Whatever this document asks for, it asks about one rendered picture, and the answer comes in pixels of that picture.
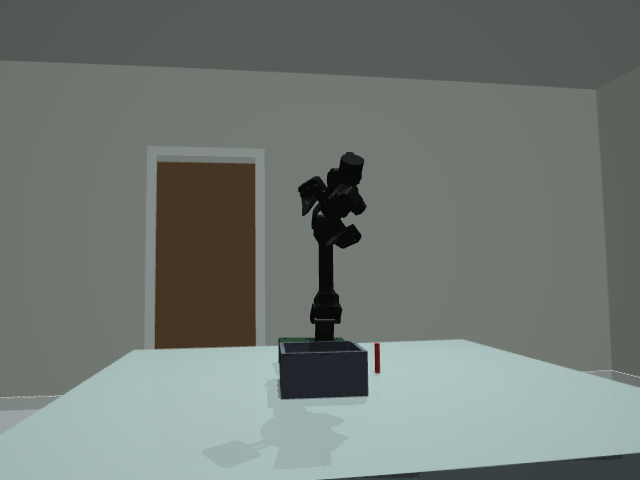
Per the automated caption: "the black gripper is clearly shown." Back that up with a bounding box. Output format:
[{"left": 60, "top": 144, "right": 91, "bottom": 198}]
[{"left": 298, "top": 176, "right": 362, "bottom": 249}]

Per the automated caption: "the dark red peg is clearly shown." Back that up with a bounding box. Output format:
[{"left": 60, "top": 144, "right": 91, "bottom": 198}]
[{"left": 375, "top": 343, "right": 380, "bottom": 374}]

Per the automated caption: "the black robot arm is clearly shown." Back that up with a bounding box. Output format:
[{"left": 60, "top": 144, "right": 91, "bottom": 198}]
[{"left": 310, "top": 152, "right": 367, "bottom": 342}]

